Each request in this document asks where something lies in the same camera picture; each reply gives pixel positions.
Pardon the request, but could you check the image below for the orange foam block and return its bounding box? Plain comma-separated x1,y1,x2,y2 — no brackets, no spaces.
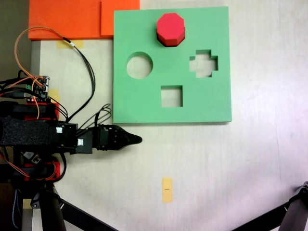
27,0,141,40

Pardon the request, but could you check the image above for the small circuit board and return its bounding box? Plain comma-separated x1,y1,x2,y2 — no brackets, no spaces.
25,75,51,103

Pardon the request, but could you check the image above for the long orange wire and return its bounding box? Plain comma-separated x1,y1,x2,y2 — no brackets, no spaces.
14,26,74,120

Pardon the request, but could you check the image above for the yellow tape piece with line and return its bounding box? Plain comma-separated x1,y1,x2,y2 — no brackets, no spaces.
161,177,174,204

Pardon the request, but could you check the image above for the black USB cable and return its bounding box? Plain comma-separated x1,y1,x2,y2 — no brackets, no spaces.
0,90,27,99

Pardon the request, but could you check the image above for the black tripod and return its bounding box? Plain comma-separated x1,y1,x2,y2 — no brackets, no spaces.
29,182,120,231

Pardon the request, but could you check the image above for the blue braided cable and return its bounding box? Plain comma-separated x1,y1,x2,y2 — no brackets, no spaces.
11,188,20,230

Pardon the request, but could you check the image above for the black cable bundle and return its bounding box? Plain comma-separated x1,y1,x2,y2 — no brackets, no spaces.
56,44,114,132

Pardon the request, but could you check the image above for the red printed base mount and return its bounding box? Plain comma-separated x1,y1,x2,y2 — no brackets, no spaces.
22,160,61,181
25,102,61,121

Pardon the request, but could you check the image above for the black table clamp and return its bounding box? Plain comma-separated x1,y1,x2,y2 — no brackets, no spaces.
0,101,57,114

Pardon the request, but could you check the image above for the silver USB plug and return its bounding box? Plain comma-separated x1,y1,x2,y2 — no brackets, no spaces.
22,151,42,165

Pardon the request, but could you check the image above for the red octagonal pillar block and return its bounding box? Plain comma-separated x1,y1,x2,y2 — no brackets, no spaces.
156,13,186,48

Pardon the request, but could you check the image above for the green shape-sorting board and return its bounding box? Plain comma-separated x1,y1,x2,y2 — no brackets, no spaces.
113,6,232,125

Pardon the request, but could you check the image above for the short orange wire bundle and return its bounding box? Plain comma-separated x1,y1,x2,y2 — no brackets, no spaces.
0,152,56,181

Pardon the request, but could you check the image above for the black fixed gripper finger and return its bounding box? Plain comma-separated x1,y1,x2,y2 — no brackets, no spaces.
117,126,143,150

